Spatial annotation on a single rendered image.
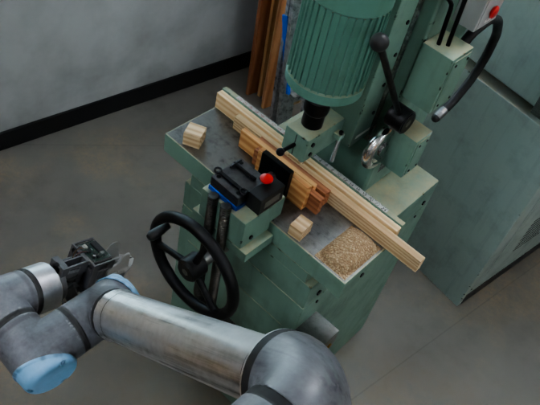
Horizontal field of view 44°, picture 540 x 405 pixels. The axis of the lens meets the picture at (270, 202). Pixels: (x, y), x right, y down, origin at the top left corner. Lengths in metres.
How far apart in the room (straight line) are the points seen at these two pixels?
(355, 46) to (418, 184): 0.69
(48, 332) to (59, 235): 1.51
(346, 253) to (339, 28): 0.50
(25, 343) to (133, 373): 1.20
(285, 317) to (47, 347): 0.75
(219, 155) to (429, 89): 0.53
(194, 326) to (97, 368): 1.44
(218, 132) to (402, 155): 0.47
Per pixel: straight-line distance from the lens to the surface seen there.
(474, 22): 1.57
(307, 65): 1.39
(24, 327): 1.18
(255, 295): 1.79
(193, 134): 1.68
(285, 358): 0.74
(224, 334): 0.87
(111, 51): 2.94
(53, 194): 2.80
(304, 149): 1.55
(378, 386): 2.46
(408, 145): 1.62
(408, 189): 1.91
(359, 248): 1.53
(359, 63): 1.38
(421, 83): 1.56
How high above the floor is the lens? 2.08
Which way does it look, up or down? 47 degrees down
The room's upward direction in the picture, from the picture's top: 15 degrees clockwise
